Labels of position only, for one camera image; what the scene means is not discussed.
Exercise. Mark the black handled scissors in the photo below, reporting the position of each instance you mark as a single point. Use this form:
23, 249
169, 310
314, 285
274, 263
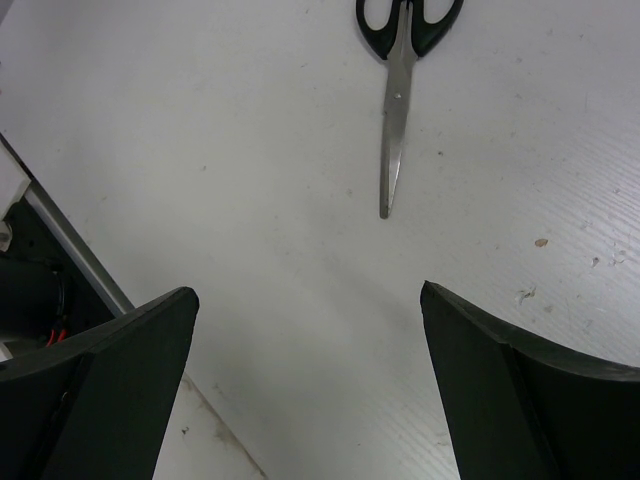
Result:
406, 37

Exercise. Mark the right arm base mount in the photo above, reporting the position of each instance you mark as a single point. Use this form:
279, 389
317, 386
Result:
45, 298

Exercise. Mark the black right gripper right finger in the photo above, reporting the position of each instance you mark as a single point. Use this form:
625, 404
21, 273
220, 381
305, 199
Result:
519, 406

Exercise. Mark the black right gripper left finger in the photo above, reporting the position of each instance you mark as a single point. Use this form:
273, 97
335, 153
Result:
96, 405

